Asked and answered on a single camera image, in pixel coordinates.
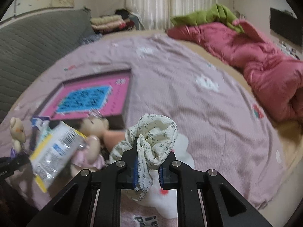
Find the dark patterned cloth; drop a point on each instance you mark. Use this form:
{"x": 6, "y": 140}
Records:
{"x": 91, "y": 39}

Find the dark cardboard box tray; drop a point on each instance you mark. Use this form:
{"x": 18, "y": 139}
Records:
{"x": 94, "y": 96}

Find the folded clothes pile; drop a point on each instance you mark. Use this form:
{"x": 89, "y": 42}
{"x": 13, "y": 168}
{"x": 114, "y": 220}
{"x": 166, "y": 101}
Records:
{"x": 121, "y": 20}

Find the pink purple bed sheet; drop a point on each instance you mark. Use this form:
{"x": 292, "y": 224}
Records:
{"x": 220, "y": 125}

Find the beige bear pink dress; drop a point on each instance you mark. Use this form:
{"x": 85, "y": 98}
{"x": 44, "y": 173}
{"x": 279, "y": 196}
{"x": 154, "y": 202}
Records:
{"x": 90, "y": 156}

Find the green blanket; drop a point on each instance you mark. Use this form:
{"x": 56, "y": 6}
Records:
{"x": 217, "y": 13}

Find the yellow white tissue pack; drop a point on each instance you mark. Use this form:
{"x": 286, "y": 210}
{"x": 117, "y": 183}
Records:
{"x": 53, "y": 153}

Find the black wall television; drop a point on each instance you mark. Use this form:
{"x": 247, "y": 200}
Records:
{"x": 286, "y": 26}

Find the peach makeup sponge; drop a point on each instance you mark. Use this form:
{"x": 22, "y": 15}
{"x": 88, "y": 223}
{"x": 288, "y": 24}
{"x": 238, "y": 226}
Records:
{"x": 112, "y": 138}

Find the grey quilted headboard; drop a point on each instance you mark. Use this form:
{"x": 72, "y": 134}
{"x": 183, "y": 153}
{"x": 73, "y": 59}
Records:
{"x": 31, "y": 45}

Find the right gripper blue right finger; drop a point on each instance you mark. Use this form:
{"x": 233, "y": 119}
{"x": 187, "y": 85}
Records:
{"x": 161, "y": 173}

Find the cream bear purple dress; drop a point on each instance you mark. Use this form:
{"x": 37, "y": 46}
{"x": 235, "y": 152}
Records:
{"x": 17, "y": 132}

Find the pink blue children's book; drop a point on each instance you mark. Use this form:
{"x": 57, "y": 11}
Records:
{"x": 92, "y": 96}

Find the pink quilted comforter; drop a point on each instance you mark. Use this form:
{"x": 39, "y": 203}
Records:
{"x": 274, "y": 77}

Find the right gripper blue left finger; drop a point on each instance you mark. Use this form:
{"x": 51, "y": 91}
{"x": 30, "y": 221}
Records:
{"x": 135, "y": 171}

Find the floral white fabric scrunchie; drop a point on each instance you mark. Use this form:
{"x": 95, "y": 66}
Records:
{"x": 153, "y": 137}

